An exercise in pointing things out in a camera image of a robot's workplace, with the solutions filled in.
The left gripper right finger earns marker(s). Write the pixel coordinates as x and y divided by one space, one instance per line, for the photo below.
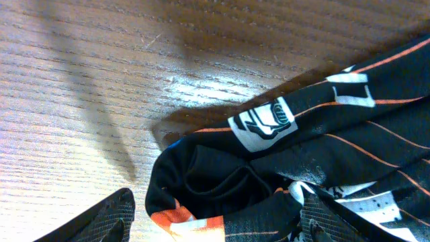
320 223

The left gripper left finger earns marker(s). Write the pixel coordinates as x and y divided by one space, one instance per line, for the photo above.
109 220

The black orange-patterned jersey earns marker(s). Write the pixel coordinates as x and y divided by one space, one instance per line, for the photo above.
359 140

